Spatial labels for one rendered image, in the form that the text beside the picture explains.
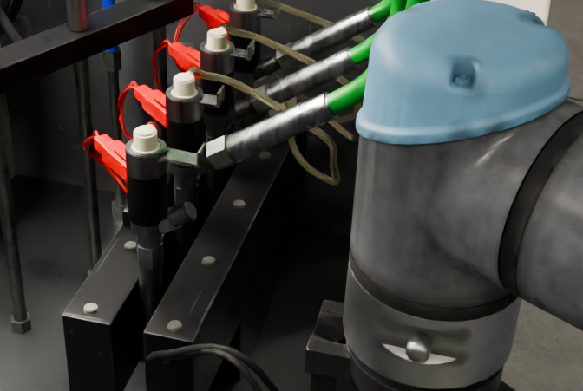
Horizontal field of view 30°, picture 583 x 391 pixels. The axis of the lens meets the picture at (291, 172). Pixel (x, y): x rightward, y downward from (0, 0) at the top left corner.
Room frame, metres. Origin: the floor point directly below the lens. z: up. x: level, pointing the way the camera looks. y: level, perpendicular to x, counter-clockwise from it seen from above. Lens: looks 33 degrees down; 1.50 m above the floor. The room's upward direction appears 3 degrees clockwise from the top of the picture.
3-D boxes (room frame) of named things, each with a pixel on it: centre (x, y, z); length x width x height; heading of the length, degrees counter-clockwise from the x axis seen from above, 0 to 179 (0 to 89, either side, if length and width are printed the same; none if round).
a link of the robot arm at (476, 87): (0.36, -0.07, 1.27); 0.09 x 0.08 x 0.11; 50
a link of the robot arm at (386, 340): (0.36, -0.06, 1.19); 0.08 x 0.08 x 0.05
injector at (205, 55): (0.78, 0.05, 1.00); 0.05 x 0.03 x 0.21; 77
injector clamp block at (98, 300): (0.75, 0.07, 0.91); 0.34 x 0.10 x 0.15; 167
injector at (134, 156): (0.63, 0.09, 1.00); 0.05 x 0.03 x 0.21; 77
